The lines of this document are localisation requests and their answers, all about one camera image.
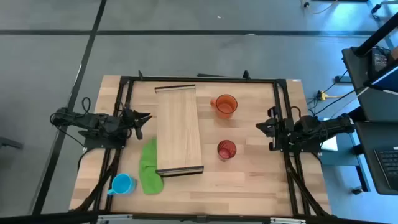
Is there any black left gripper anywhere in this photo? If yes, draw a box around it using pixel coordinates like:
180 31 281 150
121 107 153 141

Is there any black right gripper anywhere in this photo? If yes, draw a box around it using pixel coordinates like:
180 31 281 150
255 107 295 152

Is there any orange translucent mug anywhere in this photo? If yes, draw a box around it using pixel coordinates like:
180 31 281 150
210 94 239 120

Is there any red translucent tumbler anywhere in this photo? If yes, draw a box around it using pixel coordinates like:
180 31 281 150
216 139 238 161

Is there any blue plastic mug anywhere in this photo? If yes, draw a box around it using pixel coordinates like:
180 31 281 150
107 173 137 196

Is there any green cloth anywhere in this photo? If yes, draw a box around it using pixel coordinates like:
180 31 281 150
139 136 165 196

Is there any white paper sheet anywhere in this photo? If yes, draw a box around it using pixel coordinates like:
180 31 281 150
320 118 339 152

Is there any black desk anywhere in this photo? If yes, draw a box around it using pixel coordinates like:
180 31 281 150
341 46 398 123

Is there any black laptop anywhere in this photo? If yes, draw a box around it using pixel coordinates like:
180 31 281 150
354 121 398 196

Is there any black electronic device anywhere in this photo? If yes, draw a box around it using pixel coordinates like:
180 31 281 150
369 46 391 75

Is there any grey furniture leg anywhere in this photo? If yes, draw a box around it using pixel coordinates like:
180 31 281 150
0 136 24 151

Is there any black diagonal pole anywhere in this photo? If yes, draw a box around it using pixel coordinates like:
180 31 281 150
354 12 398 57

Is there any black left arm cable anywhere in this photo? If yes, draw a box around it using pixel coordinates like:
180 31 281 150
81 96 91 114

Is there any black floor cable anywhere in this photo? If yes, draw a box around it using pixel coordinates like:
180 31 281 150
306 70 364 116

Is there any black aluminium table frame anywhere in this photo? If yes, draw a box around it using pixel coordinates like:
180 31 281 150
71 70 333 224

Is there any yellow floor cable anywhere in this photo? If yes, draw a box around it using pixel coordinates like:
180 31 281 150
300 0 340 15

